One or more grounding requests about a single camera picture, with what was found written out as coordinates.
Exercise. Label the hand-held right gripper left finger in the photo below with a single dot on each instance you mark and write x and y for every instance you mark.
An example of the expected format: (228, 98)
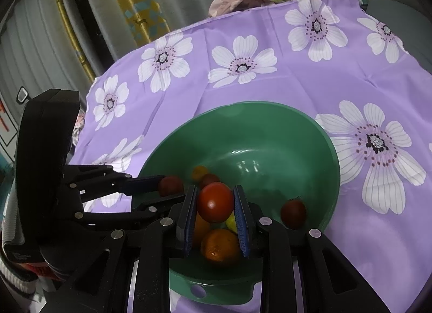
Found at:
(190, 223)

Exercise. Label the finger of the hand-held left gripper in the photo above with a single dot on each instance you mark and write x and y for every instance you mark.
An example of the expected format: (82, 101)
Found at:
(148, 210)
(145, 183)

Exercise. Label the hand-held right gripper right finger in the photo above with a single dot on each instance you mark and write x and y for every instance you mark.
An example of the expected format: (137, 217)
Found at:
(241, 227)

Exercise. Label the yellow-green round fruit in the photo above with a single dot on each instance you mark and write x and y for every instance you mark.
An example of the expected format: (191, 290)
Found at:
(231, 224)

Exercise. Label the small orange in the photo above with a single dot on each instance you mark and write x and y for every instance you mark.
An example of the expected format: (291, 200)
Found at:
(201, 227)

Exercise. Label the red cherry tomato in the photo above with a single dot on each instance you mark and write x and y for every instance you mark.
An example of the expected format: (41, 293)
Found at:
(215, 201)
(293, 213)
(171, 185)
(210, 179)

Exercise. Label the large orange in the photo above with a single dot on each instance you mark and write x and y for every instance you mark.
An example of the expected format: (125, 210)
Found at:
(219, 247)

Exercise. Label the small tan round fruit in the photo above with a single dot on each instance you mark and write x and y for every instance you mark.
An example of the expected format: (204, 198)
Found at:
(198, 172)

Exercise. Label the green plastic bowl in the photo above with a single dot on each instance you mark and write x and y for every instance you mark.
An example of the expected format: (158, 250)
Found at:
(270, 144)

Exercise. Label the person's left forearm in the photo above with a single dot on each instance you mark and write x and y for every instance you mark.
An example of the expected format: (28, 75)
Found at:
(13, 276)

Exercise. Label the small black mirror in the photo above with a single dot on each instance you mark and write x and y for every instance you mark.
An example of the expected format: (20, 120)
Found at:
(22, 94)

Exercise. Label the grey curtain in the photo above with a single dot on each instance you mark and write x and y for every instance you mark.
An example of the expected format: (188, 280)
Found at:
(33, 46)

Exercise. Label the purple floral tablecloth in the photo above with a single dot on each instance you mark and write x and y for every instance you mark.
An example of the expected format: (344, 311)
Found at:
(270, 73)

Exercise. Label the yellow patterned curtain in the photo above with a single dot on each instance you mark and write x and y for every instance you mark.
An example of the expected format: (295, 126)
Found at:
(141, 6)

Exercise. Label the red wall decoration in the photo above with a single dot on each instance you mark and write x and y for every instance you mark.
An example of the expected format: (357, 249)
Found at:
(3, 117)

